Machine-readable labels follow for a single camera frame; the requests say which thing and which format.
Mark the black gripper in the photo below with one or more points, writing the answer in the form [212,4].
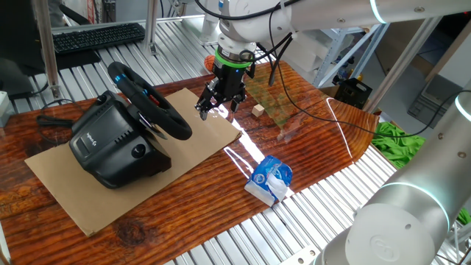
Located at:
[229,82]

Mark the black racing steering wheel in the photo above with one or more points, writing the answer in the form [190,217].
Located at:
[125,73]

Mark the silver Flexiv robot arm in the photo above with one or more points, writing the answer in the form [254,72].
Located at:
[423,154]

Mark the black steering wheel base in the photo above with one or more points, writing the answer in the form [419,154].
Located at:
[110,140]

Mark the small wooden cube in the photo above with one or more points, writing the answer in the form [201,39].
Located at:
[258,110]

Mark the small orange basketball toy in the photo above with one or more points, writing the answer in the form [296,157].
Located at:
[209,63]

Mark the blue white tissue pack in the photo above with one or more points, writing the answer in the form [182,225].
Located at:
[268,173]

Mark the white plastic storage box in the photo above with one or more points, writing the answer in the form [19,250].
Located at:
[305,51]

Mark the wood grain table cover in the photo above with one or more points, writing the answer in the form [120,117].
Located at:
[312,154]

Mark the white metal shelf rack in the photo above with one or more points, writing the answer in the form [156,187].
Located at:
[333,55]

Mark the black plastic crate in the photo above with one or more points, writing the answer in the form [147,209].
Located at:
[353,94]

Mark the black computer keyboard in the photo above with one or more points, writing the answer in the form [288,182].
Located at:
[95,37]

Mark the brown cardboard sheet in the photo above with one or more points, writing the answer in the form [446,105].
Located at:
[73,198]

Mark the green cloth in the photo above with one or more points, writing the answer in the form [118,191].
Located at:
[397,147]

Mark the grey equipment case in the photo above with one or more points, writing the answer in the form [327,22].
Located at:
[434,99]

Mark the black computer monitor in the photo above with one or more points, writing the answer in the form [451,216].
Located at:
[18,37]

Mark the aluminium frame post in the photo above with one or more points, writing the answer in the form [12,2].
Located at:
[151,22]
[46,44]
[404,62]

